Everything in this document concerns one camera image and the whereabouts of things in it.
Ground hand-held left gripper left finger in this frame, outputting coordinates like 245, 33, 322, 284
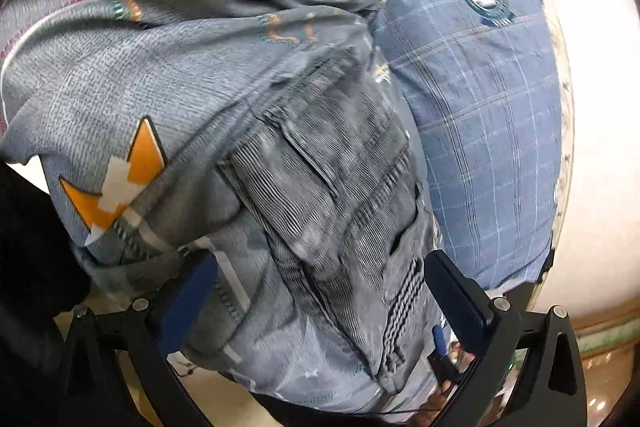
55, 251, 219, 427

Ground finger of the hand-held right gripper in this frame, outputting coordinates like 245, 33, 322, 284
429, 326, 463, 385

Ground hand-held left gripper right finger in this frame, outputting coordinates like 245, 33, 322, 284
423, 249, 589, 427

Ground grey denim pants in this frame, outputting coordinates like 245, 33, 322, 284
216, 48, 453, 414

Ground dark cloth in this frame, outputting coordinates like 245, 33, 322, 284
0, 161, 103, 427

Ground blue plaid shirt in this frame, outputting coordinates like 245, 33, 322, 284
371, 0, 565, 292

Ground grey patterned garment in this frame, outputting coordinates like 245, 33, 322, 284
0, 0, 418, 410

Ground green door frame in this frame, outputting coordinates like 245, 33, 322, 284
572, 304, 640, 360

